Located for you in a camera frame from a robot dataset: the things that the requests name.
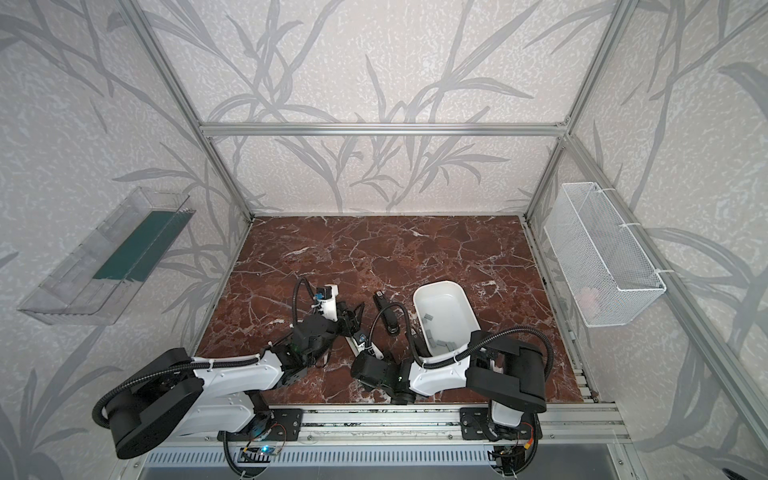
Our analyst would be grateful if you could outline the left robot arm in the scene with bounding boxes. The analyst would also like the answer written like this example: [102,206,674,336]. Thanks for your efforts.
[92,301,364,459]

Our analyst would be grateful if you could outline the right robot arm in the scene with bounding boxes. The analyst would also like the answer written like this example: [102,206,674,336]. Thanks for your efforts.
[351,327,555,429]

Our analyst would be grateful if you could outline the staple strips in tray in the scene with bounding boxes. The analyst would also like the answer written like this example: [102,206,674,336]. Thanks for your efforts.
[420,313,466,356]

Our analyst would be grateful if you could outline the white plastic tray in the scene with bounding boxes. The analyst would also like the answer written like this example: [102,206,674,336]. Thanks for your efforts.
[413,281,480,356]

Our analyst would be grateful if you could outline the green circuit board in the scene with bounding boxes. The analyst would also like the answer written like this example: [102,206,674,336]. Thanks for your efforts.
[241,445,283,463]

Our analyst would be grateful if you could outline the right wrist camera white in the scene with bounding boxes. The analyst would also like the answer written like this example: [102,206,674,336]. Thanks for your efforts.
[351,330,374,355]

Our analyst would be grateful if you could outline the aluminium front rail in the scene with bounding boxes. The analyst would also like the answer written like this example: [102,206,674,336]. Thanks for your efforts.
[125,403,631,449]

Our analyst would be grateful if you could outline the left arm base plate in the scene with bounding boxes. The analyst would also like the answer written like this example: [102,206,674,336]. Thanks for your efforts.
[234,408,304,442]

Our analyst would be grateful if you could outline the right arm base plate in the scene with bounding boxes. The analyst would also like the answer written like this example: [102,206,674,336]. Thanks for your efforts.
[459,403,542,444]

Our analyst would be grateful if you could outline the clear plastic wall bin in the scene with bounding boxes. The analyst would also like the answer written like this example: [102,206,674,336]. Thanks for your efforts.
[18,187,195,326]

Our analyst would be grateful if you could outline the white wire mesh basket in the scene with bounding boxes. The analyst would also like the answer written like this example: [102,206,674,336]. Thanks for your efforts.
[544,182,666,328]

